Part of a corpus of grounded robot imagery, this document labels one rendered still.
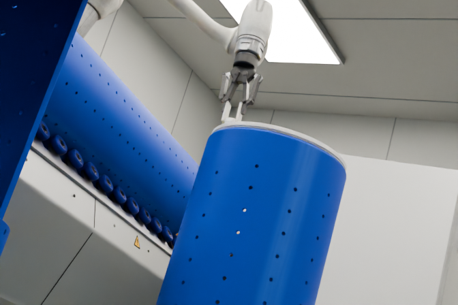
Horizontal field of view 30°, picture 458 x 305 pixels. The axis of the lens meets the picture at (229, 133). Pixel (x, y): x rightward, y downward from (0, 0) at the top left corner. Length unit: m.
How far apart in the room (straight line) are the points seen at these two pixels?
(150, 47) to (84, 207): 5.08
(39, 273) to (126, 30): 4.91
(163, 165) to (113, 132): 0.26
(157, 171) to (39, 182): 0.48
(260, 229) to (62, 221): 0.52
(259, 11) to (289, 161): 1.25
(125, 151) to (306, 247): 0.64
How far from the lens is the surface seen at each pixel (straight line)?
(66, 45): 1.10
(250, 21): 2.73
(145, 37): 6.90
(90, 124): 1.90
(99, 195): 2.01
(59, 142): 1.85
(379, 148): 7.22
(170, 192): 2.27
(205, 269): 1.51
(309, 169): 1.57
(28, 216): 1.78
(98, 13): 2.97
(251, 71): 2.68
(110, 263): 2.08
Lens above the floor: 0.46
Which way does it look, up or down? 20 degrees up
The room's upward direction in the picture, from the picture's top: 17 degrees clockwise
